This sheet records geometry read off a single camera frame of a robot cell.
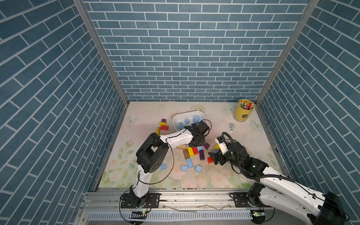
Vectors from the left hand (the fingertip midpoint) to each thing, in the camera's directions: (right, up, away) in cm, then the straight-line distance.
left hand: (204, 144), depth 92 cm
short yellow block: (-30, +13, +13) cm, 35 cm away
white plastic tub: (-17, +15, +16) cm, 28 cm away
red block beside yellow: (-6, -4, -1) cm, 7 cm away
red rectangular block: (-29, +10, +11) cm, 32 cm away
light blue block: (-4, +17, +13) cm, 21 cm away
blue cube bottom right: (-5, -13, -9) cm, 16 cm away
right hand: (+5, 0, -12) cm, 13 cm away
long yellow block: (-33, +8, +9) cm, 35 cm away
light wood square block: (-14, -1, 0) cm, 14 cm away
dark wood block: (-12, -6, -1) cm, 14 cm away
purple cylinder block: (-2, -5, -3) cm, 6 cm away
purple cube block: (-30, +15, +15) cm, 36 cm away
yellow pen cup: (+32, +24, +13) cm, 42 cm away
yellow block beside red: (-9, -4, -1) cm, 10 cm away
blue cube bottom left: (-13, -12, -9) cm, 20 cm away
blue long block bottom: (-10, -11, -5) cm, 15 cm away
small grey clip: (+21, +11, +10) cm, 26 cm away
